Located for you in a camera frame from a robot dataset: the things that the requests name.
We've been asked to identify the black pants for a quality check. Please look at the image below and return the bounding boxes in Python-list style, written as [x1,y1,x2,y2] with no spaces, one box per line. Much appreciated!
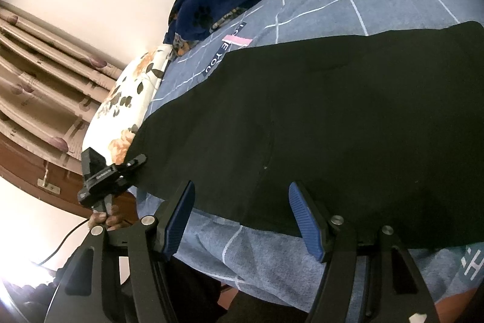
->
[129,20,484,250]

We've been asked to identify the black cable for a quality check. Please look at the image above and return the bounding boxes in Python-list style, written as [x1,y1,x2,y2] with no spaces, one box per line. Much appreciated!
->
[38,219,91,265]

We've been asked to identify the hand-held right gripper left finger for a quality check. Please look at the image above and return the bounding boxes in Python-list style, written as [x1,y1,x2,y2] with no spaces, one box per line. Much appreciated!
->
[43,180,196,323]

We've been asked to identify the beige pleated curtain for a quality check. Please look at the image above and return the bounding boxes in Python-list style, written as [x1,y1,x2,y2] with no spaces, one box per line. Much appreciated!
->
[0,1,127,161]

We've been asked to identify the brown wooden bed frame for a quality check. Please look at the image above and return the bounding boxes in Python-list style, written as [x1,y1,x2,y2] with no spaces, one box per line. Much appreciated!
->
[0,137,139,225]

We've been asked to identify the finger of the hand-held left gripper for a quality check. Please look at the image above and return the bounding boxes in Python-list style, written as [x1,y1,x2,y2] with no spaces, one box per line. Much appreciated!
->
[121,154,147,172]

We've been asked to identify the person's dark clothing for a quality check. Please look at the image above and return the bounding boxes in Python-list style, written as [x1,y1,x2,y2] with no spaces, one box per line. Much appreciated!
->
[121,259,235,323]

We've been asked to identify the white floral pillow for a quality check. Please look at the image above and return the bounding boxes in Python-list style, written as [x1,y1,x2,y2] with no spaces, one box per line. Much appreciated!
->
[81,43,176,172]

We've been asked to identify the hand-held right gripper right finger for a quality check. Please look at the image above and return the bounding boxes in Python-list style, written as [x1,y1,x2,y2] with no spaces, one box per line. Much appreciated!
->
[288,182,441,323]

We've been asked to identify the person's left hand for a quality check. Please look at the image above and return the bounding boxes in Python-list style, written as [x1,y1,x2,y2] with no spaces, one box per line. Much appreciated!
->
[89,204,122,231]

